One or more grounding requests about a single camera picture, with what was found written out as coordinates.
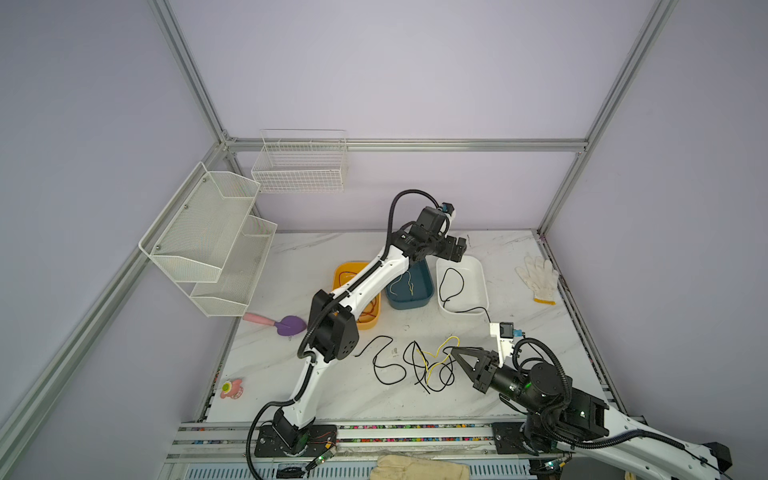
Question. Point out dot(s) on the upper white mesh shelf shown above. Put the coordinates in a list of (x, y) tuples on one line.
[(192, 238)]

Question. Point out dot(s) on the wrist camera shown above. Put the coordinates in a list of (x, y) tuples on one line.
[(447, 210), (505, 334)]

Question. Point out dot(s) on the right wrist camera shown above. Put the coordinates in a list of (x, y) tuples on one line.
[(505, 334)]

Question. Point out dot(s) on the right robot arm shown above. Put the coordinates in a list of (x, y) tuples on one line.
[(560, 418)]

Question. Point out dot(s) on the pink round toy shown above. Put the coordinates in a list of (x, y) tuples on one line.
[(232, 389)]

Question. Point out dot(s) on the beige cloth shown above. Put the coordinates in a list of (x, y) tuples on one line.
[(397, 467)]

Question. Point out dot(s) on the white wire basket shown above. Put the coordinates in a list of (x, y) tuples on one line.
[(301, 161)]

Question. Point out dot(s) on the white mesh shelf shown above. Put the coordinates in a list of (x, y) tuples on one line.
[(192, 238), (231, 295)]

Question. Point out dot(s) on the white plastic bin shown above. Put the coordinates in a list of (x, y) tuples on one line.
[(462, 290)]

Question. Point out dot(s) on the white work glove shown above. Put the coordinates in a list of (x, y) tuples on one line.
[(541, 278)]

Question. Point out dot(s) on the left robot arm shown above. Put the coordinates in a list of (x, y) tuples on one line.
[(332, 332)]

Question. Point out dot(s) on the lower white mesh shelf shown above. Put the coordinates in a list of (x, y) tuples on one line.
[(231, 295)]

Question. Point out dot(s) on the pink plastic object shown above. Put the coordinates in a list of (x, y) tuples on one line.
[(258, 319)]

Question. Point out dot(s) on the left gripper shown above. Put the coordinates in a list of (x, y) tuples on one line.
[(449, 245)]

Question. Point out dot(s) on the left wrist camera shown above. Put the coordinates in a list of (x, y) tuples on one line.
[(447, 210)]

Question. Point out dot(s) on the purple plastic object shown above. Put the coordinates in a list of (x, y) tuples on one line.
[(290, 326)]

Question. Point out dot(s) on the teal plastic bin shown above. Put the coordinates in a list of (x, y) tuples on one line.
[(412, 290)]

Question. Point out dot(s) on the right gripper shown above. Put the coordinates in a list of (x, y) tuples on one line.
[(491, 358)]

